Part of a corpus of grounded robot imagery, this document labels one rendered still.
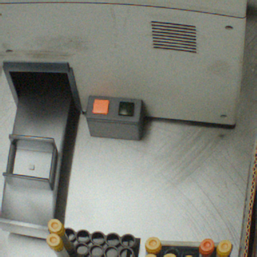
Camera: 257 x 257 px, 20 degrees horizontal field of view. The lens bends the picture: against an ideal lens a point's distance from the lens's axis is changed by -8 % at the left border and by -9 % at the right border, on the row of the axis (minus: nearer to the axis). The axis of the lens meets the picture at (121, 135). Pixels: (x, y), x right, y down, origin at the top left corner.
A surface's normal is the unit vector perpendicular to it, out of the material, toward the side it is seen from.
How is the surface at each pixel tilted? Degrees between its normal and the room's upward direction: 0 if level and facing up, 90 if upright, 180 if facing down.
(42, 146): 90
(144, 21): 90
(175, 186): 0
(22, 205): 0
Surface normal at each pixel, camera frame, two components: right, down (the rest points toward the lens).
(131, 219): -0.07, -0.41
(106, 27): -0.12, 0.91
